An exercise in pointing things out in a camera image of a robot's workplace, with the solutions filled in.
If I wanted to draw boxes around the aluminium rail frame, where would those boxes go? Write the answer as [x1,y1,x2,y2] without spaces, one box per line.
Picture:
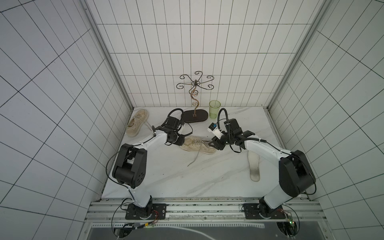
[85,198,327,229]

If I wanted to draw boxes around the green translucent plastic cup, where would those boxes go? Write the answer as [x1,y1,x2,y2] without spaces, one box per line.
[209,100,221,119]

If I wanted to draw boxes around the beige lace sneaker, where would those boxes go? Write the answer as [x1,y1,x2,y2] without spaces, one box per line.
[180,136,217,167]
[126,109,152,137]

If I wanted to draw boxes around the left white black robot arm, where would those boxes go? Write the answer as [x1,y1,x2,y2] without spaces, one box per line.
[110,108,192,219]

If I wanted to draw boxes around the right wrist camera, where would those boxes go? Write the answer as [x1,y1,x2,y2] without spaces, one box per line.
[208,123,223,139]

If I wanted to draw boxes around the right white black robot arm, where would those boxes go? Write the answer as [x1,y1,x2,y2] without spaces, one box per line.
[208,108,316,220]

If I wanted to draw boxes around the copper wire jewelry stand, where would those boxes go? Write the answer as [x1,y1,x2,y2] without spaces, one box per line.
[176,71,215,124]

